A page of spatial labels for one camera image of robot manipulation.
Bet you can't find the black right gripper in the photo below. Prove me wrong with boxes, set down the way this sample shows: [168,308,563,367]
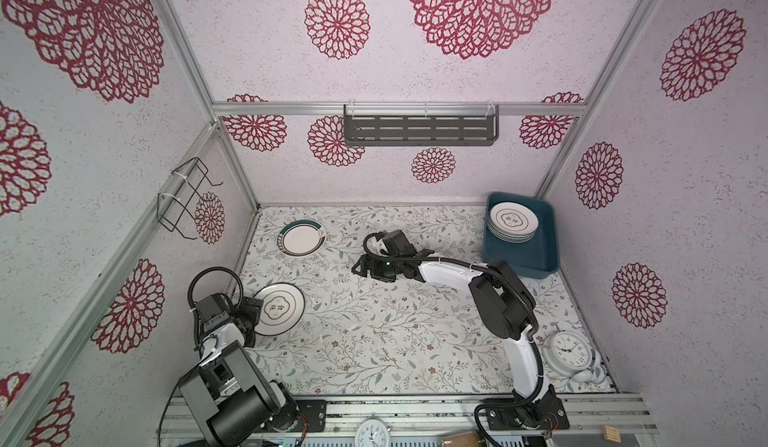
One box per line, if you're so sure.
[351,253,403,280]

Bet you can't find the white plate clover motif front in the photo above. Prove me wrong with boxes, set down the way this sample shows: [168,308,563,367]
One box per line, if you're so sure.
[254,283,306,337]

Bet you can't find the white plate clover motif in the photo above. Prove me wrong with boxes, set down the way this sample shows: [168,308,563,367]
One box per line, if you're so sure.
[254,283,306,337]
[486,202,539,244]

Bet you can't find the green red rim plate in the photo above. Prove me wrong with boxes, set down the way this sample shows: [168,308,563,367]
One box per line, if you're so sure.
[277,220,327,257]

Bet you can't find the white plate clover motif back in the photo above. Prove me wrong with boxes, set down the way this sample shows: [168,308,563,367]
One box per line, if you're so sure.
[486,202,539,244]

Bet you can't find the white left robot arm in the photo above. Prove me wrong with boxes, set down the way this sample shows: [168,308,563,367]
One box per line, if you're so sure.
[179,293,299,446]

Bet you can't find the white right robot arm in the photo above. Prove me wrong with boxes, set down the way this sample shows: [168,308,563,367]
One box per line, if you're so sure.
[352,230,549,405]

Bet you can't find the teal plastic bin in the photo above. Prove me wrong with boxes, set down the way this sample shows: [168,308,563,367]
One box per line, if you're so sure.
[482,192,560,279]

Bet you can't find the white round clock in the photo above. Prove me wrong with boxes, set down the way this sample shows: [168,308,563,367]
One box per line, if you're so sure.
[354,418,391,447]

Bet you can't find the brown box front edge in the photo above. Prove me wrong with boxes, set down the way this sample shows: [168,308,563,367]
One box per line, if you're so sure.
[438,430,485,447]

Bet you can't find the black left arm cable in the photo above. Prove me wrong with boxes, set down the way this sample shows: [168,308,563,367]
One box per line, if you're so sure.
[186,266,245,328]

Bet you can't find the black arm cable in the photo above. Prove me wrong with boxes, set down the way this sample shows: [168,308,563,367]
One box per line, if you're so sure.
[359,230,547,447]
[186,266,245,328]

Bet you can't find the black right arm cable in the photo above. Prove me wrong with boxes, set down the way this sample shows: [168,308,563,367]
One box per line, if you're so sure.
[359,230,547,447]

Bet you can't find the black wire wall rack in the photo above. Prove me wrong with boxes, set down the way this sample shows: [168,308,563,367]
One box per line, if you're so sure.
[155,157,223,241]

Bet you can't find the grey wall shelf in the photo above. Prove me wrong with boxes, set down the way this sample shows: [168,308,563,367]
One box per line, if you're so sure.
[342,105,499,147]

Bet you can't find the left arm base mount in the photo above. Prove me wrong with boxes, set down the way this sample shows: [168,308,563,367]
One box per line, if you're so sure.
[268,399,328,433]

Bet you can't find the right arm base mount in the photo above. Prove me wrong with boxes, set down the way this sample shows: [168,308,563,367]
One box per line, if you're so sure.
[484,386,571,431]

